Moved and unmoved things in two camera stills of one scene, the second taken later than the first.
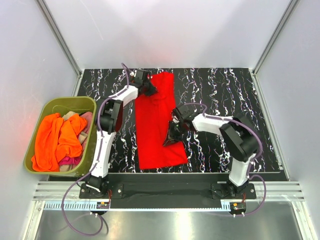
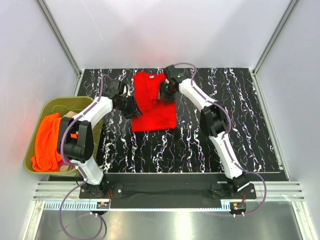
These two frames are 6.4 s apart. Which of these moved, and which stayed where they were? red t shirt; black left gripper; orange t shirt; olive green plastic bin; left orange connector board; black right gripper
Moved: black left gripper; black right gripper; red t shirt
Stayed: olive green plastic bin; left orange connector board; orange t shirt
